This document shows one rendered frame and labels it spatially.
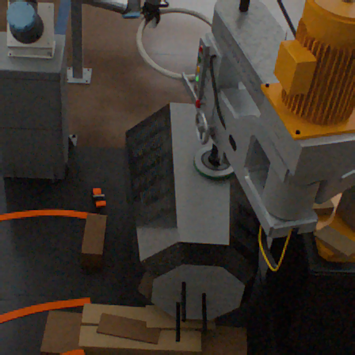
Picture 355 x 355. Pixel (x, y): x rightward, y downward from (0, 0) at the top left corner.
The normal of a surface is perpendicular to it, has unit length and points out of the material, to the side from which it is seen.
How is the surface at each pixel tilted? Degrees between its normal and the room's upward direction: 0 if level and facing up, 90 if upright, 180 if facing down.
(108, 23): 0
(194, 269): 90
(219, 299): 90
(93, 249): 0
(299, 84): 90
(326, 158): 90
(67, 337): 0
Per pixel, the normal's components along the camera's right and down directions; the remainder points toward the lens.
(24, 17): 0.11, 0.08
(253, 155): 0.29, 0.68
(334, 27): -0.38, 0.61
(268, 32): 0.09, -0.72
